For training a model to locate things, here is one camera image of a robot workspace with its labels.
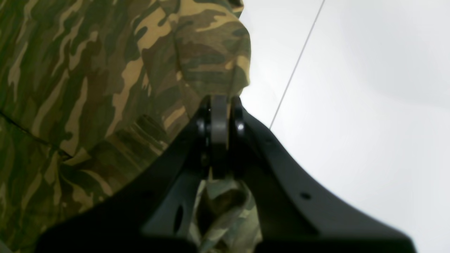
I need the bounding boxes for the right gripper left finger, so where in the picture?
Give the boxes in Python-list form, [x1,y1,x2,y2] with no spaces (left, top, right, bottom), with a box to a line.
[36,96,229,253]

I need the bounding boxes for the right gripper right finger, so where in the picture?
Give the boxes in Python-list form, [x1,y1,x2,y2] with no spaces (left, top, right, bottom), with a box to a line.
[230,97,416,253]

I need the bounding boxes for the camouflage t-shirt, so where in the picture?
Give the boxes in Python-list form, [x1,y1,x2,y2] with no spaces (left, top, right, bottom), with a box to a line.
[1,0,251,253]

